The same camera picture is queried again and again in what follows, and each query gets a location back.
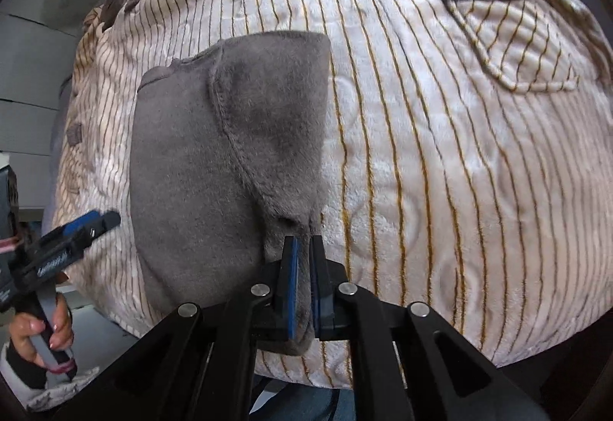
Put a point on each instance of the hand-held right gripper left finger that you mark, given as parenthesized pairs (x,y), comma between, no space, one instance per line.
(293,287)

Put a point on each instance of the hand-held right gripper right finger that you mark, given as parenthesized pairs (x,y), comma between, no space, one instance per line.
(316,287)

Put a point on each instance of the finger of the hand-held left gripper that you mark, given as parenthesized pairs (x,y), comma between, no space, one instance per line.
(72,251)
(79,223)

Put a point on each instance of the grey knit sweater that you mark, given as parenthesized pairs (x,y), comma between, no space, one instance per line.
(191,172)

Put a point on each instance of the person's left forearm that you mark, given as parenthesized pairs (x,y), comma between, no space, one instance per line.
(28,394)

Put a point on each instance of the person's left hand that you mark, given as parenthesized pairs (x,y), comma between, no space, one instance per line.
(24,330)

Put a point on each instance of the person's blue jeans leg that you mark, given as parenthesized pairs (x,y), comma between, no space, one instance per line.
(297,404)

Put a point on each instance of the cream striped plush garment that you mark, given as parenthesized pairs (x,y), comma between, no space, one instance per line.
(455,162)

